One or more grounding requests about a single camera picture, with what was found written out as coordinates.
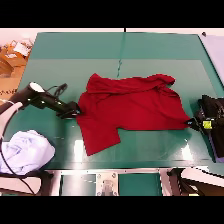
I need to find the brown cardboard box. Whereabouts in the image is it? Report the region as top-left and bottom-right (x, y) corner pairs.
(0, 39), (34, 98)

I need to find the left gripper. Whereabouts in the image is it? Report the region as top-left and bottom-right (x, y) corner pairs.
(56, 100), (83, 120)

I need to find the black cable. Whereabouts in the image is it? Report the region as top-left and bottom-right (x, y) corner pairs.
(0, 139), (38, 196)

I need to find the light blue garment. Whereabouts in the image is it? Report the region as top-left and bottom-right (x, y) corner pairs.
(0, 129), (56, 176)

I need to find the silver frame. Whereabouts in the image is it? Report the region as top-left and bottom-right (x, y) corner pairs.
(43, 167), (214, 197)

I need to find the red T-shirt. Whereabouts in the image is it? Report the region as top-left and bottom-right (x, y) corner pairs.
(75, 73), (192, 157)

